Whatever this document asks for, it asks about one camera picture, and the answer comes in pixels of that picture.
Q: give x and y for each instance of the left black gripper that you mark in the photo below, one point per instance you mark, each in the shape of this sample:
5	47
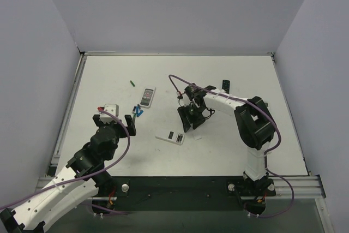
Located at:
120	125

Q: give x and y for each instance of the grey and white remote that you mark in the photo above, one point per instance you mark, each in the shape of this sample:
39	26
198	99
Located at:
147	97

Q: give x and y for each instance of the red and white remote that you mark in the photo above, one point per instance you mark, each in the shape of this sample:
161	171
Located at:
170	136

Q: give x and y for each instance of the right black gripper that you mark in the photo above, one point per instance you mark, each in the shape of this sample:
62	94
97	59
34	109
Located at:
194	111

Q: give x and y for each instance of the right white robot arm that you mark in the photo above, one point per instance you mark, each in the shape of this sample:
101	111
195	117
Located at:
252	117

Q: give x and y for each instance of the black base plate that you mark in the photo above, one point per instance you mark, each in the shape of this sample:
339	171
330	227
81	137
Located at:
183	193

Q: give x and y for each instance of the black slim remote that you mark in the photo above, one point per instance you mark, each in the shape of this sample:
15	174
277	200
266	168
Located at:
226	86

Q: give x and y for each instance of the aluminium rail frame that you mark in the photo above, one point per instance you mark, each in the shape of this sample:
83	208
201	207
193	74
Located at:
212	170

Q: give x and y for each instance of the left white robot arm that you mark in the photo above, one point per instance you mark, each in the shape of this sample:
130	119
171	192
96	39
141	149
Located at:
84	176

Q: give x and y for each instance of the white battery cover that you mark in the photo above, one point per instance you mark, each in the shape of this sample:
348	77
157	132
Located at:
197	136

